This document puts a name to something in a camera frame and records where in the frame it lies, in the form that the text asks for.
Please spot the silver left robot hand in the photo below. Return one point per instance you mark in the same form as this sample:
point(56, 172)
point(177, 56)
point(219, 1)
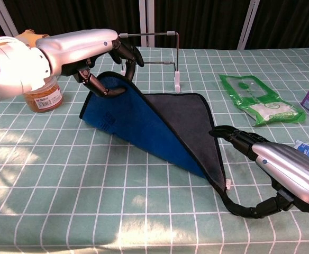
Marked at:
point(77, 47)

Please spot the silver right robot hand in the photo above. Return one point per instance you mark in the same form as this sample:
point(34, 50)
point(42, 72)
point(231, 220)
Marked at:
point(289, 166)

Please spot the grey and blue cloth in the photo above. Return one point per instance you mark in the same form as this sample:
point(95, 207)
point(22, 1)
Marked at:
point(149, 129)

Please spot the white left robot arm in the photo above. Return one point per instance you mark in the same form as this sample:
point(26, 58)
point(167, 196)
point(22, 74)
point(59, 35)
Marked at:
point(11, 68)

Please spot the yellow plush toy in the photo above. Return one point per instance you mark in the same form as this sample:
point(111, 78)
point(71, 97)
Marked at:
point(28, 37)

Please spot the clear jar of rubber bands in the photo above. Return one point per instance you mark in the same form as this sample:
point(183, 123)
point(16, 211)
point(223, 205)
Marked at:
point(44, 101)

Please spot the green plastic package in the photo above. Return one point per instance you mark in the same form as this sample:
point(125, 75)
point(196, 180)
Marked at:
point(265, 105)

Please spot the green checkered tablecloth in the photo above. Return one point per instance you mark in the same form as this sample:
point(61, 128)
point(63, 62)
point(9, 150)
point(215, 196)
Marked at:
point(64, 185)

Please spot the white metal frame post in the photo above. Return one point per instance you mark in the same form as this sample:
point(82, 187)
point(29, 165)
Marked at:
point(248, 25)
point(3, 17)
point(143, 16)
point(151, 16)

